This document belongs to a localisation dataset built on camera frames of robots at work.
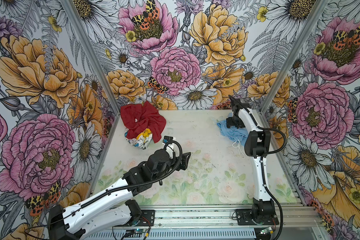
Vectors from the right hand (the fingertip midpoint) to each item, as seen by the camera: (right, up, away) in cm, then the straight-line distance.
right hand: (236, 129), depth 106 cm
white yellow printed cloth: (-63, -6, -10) cm, 64 cm away
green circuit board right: (+1, -47, -35) cm, 58 cm away
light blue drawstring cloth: (0, -3, -5) cm, 6 cm away
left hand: (-38, -12, -34) cm, 52 cm away
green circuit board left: (-57, -46, -35) cm, 82 cm away
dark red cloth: (-71, +8, +4) cm, 71 cm away
